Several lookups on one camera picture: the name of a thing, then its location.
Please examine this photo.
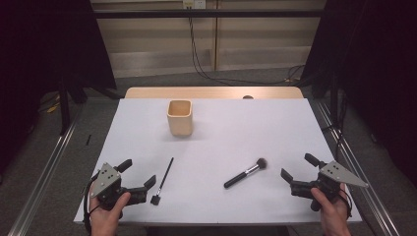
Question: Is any white table sheet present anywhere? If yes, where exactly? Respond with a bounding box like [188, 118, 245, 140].
[73, 97, 363, 225]

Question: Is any thick black powder brush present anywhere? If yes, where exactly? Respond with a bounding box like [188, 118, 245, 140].
[223, 157, 268, 190]

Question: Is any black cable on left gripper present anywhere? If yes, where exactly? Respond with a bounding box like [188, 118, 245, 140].
[83, 178, 100, 236]

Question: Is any black horizontal bar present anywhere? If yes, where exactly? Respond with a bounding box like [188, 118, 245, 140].
[92, 9, 326, 20]

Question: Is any white wall socket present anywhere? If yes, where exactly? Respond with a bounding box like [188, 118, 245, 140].
[182, 0, 207, 10]

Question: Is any black curtain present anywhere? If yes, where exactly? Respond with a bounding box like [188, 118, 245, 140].
[299, 0, 417, 188]
[0, 0, 118, 171]

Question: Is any beige square holder cup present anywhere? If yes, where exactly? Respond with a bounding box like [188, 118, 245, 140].
[166, 99, 194, 137]

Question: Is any thin black makeup brush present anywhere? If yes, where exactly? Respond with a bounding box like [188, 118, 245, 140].
[149, 156, 175, 207]

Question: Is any black stand leg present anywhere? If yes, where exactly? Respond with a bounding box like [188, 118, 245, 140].
[57, 78, 72, 136]

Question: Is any black power cable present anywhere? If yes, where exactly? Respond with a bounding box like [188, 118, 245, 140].
[187, 8, 306, 87]

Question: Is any metal floor rail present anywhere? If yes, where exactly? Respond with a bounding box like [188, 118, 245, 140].
[314, 99, 401, 236]
[8, 97, 87, 236]

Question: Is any black stand with cables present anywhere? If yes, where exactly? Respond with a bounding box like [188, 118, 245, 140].
[328, 74, 346, 160]

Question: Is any person's left hand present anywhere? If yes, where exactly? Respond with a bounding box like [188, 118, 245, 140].
[89, 191, 132, 230]

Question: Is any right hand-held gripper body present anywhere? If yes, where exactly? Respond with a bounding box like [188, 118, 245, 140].
[289, 160, 369, 202]

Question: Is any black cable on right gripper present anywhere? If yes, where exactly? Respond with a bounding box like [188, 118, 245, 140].
[340, 192, 354, 219]

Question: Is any wooden table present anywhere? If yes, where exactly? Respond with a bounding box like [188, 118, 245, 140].
[124, 86, 304, 100]

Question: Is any person's right hand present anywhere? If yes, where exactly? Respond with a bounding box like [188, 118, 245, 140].
[310, 183, 352, 229]

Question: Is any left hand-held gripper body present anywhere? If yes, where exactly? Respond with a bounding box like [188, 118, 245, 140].
[89, 161, 149, 209]

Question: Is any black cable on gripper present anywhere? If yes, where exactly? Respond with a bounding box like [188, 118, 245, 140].
[83, 178, 100, 236]
[340, 192, 354, 219]

